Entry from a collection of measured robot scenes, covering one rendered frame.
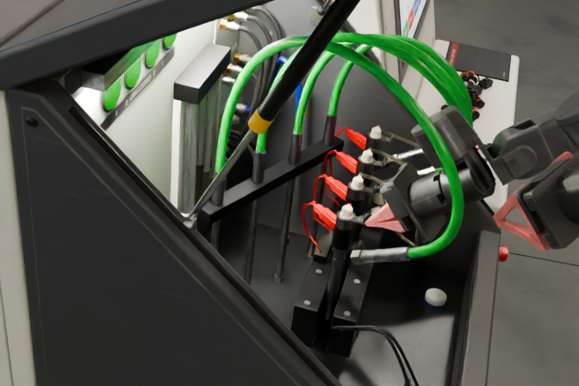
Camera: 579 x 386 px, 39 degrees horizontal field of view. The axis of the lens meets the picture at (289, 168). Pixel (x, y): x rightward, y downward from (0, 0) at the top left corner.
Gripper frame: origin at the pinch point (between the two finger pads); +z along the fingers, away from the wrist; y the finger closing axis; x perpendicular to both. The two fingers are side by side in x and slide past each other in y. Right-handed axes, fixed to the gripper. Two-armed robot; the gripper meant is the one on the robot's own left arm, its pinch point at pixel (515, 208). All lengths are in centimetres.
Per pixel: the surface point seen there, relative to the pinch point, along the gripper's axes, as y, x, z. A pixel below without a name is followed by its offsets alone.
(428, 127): -1.2, -11.6, 8.0
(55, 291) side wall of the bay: 41, -17, 29
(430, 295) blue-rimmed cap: -21, 22, 59
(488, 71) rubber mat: -83, -4, 83
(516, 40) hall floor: -284, 12, 271
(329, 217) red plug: -0.6, -4.3, 39.4
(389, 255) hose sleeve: 3.4, 1.6, 22.6
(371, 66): -0.6, -21.1, 10.9
